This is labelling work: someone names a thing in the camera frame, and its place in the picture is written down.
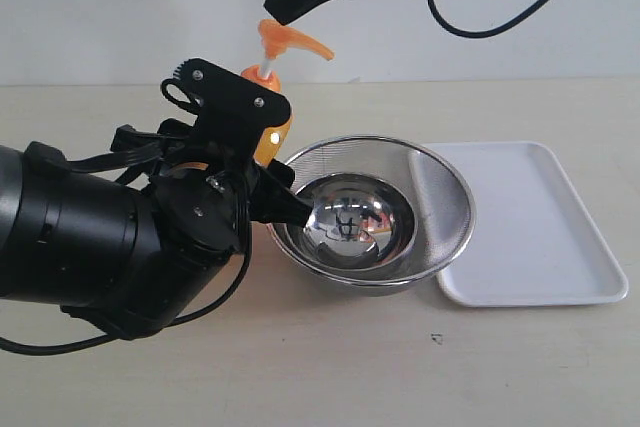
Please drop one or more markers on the orange pump soap bottle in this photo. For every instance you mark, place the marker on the orange pump soap bottle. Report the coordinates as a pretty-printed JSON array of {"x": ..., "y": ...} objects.
[{"x": 276, "y": 40}]

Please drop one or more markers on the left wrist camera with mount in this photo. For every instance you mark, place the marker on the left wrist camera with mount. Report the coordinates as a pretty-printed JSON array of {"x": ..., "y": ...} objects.
[{"x": 230, "y": 115}]

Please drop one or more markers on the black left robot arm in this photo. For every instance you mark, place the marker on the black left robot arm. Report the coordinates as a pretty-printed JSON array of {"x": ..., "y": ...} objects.
[{"x": 128, "y": 261}]

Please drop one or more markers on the steel mesh strainer basket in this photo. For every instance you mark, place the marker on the steel mesh strainer basket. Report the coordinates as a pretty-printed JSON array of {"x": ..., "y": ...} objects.
[{"x": 440, "y": 196}]

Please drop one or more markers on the white rectangular plastic tray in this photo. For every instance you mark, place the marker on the white rectangular plastic tray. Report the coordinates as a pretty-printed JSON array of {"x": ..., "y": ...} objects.
[{"x": 534, "y": 242}]

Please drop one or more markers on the small stainless steel bowl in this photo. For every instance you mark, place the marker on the small stainless steel bowl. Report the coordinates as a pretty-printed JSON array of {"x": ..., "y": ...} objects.
[{"x": 358, "y": 223}]

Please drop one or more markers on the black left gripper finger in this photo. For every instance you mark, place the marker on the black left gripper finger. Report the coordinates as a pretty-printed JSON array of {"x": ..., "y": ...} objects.
[{"x": 271, "y": 199}]

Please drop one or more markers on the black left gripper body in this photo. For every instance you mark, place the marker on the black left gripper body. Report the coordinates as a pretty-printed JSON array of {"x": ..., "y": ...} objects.
[{"x": 208, "y": 205}]

